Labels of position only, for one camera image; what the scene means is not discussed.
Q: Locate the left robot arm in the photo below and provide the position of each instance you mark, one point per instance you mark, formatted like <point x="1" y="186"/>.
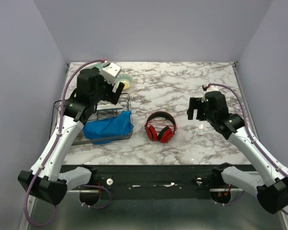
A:
<point x="44" y="180"/>

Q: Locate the blue cloth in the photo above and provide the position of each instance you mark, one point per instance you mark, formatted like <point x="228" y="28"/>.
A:
<point x="108" y="128"/>

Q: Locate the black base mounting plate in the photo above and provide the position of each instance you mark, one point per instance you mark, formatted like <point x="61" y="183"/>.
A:
<point x="147" y="182"/>

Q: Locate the grey wire dish rack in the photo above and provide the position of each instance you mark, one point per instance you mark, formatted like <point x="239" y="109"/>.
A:
<point x="106" y="110"/>

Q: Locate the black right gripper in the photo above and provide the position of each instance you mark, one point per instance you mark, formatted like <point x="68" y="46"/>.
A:
<point x="200" y="111"/>

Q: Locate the yellow blue patterned bowl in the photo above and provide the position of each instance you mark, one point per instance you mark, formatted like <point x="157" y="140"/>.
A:
<point x="125" y="79"/>

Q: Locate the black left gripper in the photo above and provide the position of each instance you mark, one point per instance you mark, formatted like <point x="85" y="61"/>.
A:
<point x="117" y="95"/>

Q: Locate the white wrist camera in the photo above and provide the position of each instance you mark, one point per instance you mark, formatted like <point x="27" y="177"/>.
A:
<point x="110" y="72"/>
<point x="207" y="88"/>

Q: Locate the green divided tray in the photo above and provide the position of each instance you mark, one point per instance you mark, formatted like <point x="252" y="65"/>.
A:
<point x="98" y="65"/>

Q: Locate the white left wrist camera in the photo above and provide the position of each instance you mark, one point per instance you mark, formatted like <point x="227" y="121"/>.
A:
<point x="110" y="72"/>

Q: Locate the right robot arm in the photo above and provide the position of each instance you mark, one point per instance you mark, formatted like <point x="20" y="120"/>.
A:
<point x="270" y="186"/>

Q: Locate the red black headphones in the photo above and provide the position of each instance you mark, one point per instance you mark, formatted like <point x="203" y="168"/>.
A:
<point x="166" y="133"/>

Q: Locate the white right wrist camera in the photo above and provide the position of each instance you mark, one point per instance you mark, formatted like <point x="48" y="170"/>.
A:
<point x="207" y="88"/>

